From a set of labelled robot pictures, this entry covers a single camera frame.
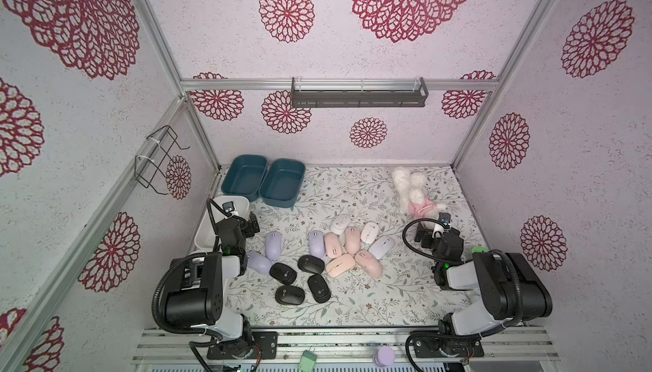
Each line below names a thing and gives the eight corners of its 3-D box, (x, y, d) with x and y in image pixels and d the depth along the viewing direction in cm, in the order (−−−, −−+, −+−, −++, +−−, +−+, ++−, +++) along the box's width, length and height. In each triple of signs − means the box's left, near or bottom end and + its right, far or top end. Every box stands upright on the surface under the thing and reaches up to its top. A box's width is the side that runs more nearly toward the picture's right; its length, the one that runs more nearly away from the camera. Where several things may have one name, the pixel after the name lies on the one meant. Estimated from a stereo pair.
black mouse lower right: (317, 307, 83) (316, 304, 81) (305, 281, 88) (304, 278, 86) (332, 298, 84) (332, 296, 82) (320, 274, 90) (320, 270, 88)
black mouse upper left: (268, 274, 90) (266, 270, 87) (276, 262, 92) (275, 259, 90) (290, 287, 87) (289, 284, 84) (298, 275, 89) (297, 272, 87)
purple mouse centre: (308, 256, 94) (307, 253, 92) (309, 233, 100) (308, 229, 98) (323, 256, 94) (323, 253, 92) (323, 233, 100) (323, 229, 98)
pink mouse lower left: (330, 280, 88) (330, 278, 86) (322, 268, 91) (322, 265, 89) (356, 264, 92) (357, 262, 90) (348, 253, 95) (349, 250, 93)
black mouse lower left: (275, 305, 83) (274, 303, 81) (277, 287, 87) (276, 284, 85) (304, 305, 83) (304, 303, 81) (305, 287, 87) (305, 284, 85)
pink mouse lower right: (352, 259, 93) (353, 255, 91) (361, 249, 96) (362, 246, 93) (378, 280, 88) (380, 277, 86) (387, 270, 91) (388, 266, 88)
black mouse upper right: (297, 273, 90) (296, 271, 88) (298, 258, 93) (298, 255, 91) (324, 273, 90) (324, 271, 88) (324, 258, 93) (324, 255, 91)
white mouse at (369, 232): (359, 240, 98) (359, 236, 96) (364, 223, 103) (365, 220, 101) (374, 245, 97) (375, 242, 95) (379, 228, 102) (380, 225, 100)
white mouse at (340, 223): (328, 230, 101) (328, 226, 99) (337, 215, 106) (337, 211, 104) (342, 236, 99) (342, 233, 97) (350, 221, 104) (351, 217, 102)
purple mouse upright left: (262, 261, 93) (261, 258, 91) (267, 234, 100) (266, 231, 98) (280, 261, 93) (279, 258, 91) (283, 234, 100) (282, 231, 98)
